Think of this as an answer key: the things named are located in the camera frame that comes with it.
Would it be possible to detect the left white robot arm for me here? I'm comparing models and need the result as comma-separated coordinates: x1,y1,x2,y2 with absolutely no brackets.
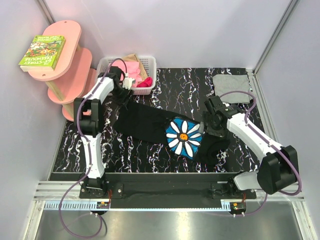
73,65,135,198

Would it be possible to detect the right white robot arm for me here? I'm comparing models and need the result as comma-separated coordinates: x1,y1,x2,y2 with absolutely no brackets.
200,96,302,199

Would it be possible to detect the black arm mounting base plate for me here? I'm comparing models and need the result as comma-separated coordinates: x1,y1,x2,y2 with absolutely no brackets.
79,173,257,211

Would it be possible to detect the magenta garment in basket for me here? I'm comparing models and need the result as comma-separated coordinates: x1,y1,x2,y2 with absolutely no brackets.
136,77,153,88

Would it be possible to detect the black daisy print t-shirt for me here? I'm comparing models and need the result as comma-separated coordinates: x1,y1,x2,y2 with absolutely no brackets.
113,101,230,165

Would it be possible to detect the folded grey t-shirt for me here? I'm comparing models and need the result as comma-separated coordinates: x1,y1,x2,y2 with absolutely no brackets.
212,74,252,104

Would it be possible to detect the pink tiered wooden shelf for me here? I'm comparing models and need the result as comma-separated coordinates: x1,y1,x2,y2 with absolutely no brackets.
28,20,96,121

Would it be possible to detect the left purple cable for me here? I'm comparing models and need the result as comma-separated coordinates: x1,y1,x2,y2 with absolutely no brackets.
57,57,130,237

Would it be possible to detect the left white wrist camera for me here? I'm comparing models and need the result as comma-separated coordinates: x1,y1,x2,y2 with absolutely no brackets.
122,73,136,90

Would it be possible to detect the white plastic laundry basket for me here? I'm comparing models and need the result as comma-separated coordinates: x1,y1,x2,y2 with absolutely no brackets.
95,55,157,96

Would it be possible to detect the pink t-shirt in basket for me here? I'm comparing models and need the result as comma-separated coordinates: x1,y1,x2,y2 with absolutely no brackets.
113,60,143,88

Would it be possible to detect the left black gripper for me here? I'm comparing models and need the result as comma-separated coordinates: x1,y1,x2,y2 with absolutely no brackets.
110,84,134,110

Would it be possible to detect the green storey treehouse book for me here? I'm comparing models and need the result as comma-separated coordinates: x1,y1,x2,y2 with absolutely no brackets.
19,35,66,72

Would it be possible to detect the beige garment in basket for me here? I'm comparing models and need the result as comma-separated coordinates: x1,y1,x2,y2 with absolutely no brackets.
122,53,148,81

